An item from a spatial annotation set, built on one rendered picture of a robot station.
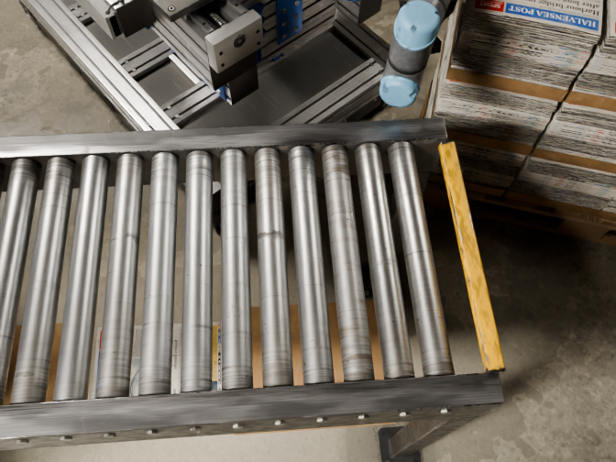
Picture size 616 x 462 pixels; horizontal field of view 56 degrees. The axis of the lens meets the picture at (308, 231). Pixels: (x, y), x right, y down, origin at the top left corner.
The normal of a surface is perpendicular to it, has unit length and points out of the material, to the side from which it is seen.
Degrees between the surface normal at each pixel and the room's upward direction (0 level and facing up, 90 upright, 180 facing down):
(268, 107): 0
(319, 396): 0
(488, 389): 0
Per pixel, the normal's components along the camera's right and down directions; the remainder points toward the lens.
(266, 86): 0.03, -0.45
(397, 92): -0.29, 0.85
